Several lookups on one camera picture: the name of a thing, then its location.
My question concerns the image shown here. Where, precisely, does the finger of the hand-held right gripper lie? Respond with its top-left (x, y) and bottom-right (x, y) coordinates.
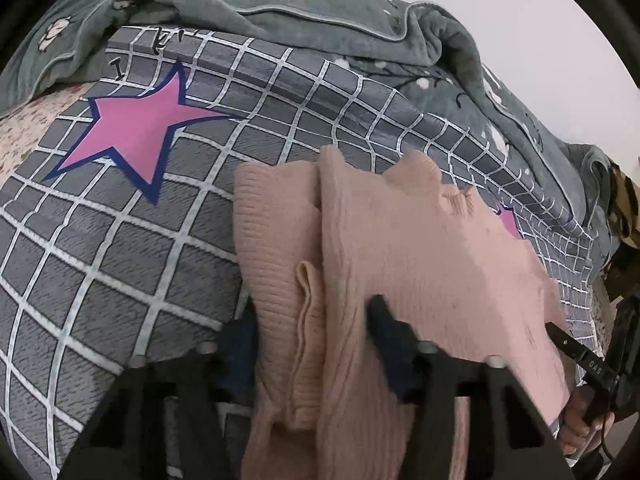
top-left (544, 322), bottom-right (617, 387)

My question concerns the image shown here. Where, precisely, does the grey-green flower quilt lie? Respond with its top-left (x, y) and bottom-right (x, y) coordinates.
top-left (0, 0), bottom-right (618, 266)

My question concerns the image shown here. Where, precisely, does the grey checked star blanket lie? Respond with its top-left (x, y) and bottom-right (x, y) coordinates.
top-left (0, 25), bottom-right (603, 480)

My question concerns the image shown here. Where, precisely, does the person's right hand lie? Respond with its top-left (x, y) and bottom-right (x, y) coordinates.
top-left (555, 384), bottom-right (616, 455)

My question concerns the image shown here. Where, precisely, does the floral bed sheet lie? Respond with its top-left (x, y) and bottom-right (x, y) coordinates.
top-left (0, 85), bottom-right (83, 183)

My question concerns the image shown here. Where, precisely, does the black cable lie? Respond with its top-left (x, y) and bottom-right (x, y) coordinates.
top-left (597, 410), bottom-right (628, 468)

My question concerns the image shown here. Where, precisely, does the brown clothes pile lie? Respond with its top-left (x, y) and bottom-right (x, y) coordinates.
top-left (606, 157), bottom-right (640, 251)

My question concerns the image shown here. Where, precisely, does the pink knit sweater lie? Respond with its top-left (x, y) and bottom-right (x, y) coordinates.
top-left (232, 145), bottom-right (572, 480)

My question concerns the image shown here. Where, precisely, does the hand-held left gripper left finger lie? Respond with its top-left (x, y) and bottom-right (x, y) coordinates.
top-left (60, 305), bottom-right (261, 480)

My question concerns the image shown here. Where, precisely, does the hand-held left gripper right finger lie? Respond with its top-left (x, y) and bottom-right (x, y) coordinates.
top-left (367, 294), bottom-right (576, 480)

